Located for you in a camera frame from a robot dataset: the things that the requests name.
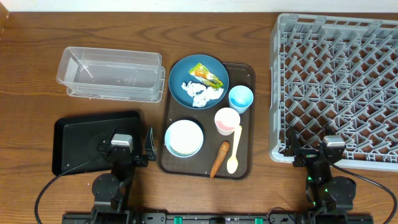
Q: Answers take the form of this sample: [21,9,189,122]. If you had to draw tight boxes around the grey dishwasher rack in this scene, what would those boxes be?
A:
[269,13,397,172]

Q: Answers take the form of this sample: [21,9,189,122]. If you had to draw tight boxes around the green orange snack wrapper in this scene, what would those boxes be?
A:
[188,63,224,90]

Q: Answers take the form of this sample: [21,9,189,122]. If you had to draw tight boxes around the black rectangular bin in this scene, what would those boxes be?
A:
[52,111,142,175]

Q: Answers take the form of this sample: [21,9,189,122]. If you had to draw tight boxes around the cream plastic spoon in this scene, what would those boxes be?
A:
[227,125,243,174]

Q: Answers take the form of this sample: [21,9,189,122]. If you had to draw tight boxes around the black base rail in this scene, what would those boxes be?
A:
[61,212,374,224]

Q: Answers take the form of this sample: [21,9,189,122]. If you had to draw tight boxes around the brown serving tray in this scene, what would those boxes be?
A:
[157,62,256,180]

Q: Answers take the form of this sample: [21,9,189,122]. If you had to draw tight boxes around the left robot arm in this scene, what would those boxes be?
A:
[90,128,157,224]

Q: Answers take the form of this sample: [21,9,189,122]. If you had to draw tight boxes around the light blue rice bowl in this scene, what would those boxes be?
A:
[164,119,204,158]

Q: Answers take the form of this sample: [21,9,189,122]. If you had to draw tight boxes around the clear plastic bin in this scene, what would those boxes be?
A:
[56,47,165,103]

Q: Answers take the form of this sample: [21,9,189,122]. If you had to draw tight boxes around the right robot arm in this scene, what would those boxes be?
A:
[284,127,356,223]

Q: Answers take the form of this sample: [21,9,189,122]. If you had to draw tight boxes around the pink white cup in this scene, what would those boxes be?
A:
[215,108,241,136]

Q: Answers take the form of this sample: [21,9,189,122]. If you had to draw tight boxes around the orange carrot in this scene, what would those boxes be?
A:
[210,141,230,179]

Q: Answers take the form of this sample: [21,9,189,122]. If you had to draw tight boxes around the white tissue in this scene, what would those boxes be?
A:
[181,82,224,108]

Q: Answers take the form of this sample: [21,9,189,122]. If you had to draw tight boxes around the dark blue plate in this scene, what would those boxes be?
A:
[169,54,229,109]

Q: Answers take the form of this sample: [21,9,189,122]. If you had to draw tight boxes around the light blue cup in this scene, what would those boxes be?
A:
[228,85,254,114]

